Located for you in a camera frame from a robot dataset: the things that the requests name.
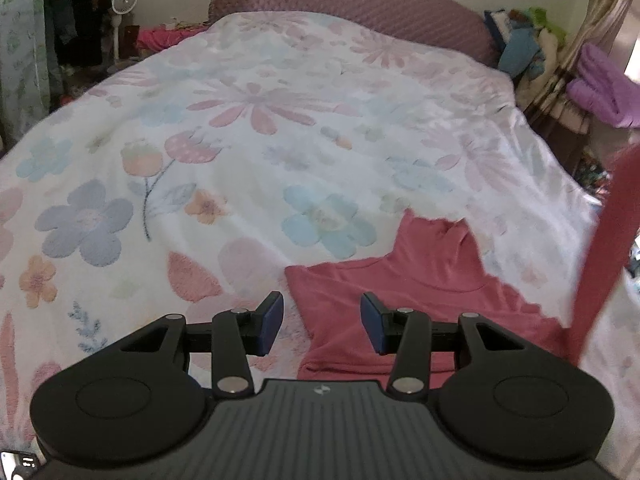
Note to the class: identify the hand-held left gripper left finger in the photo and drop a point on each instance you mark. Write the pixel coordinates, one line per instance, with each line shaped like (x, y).
(270, 325)

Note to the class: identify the purple towel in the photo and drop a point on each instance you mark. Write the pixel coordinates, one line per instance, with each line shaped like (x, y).
(602, 85)

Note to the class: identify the beige curtain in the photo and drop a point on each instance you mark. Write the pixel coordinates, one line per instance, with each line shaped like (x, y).
(605, 0)

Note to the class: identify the magenta cloth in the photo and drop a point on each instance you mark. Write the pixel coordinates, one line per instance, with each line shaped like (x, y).
(160, 37)

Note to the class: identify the floral blanket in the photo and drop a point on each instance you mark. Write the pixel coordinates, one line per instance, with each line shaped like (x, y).
(300, 160)

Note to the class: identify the pink quilted headboard cushion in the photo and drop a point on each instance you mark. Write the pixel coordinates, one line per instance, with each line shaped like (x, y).
(375, 5)

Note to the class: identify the dark cluttered nightstand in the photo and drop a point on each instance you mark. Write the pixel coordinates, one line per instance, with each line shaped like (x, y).
(85, 10)

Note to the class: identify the pile of stuffed toys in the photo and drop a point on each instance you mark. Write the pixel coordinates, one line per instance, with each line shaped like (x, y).
(522, 50)

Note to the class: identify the floral garment cover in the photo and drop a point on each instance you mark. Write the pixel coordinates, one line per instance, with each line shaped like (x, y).
(20, 60)

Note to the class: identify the pink ribbed shirt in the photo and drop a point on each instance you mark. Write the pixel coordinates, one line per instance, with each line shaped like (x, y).
(430, 270)

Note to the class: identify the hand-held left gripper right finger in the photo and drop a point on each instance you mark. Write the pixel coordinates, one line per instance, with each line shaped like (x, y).
(372, 325)

